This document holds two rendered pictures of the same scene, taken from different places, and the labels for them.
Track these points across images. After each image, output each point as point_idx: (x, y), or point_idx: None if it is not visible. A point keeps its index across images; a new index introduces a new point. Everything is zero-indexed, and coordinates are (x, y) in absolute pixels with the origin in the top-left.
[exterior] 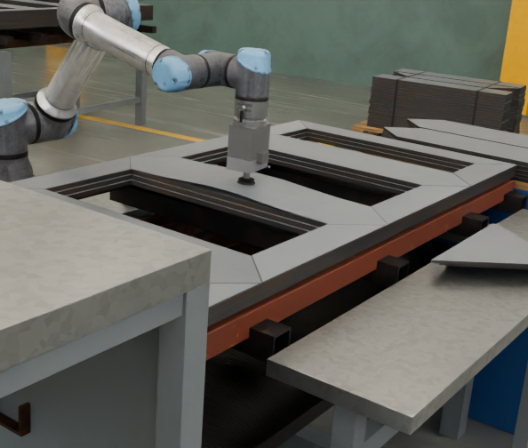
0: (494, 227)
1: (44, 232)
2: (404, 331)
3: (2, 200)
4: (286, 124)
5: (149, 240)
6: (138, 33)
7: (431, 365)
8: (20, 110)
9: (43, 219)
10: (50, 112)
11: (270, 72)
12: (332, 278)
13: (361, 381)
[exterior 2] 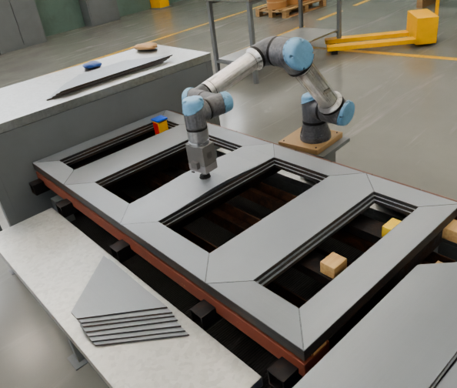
0: (157, 305)
1: (3, 115)
2: (50, 245)
3: (35, 108)
4: (430, 195)
5: None
6: (221, 71)
7: (15, 248)
8: (306, 98)
9: (14, 114)
10: (318, 105)
11: (188, 115)
12: (96, 218)
13: (18, 228)
